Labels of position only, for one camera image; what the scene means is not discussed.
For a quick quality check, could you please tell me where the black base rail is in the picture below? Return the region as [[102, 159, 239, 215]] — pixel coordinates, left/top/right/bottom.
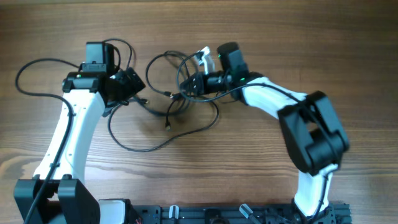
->
[[130, 203, 353, 224]]

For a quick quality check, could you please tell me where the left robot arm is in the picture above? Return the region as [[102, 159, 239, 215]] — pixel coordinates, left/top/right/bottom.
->
[[14, 39, 145, 223]]

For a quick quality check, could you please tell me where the right camera black cable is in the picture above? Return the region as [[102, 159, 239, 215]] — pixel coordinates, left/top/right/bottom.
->
[[175, 51, 335, 218]]

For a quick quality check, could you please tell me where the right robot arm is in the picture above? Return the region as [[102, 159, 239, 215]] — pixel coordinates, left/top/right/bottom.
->
[[175, 42, 349, 223]]

